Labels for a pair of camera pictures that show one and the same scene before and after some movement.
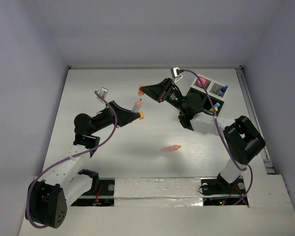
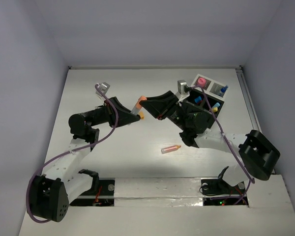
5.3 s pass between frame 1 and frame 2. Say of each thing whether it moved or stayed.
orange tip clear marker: stayed
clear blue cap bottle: stayed
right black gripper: moved
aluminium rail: stayed
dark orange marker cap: moved
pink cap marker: stayed
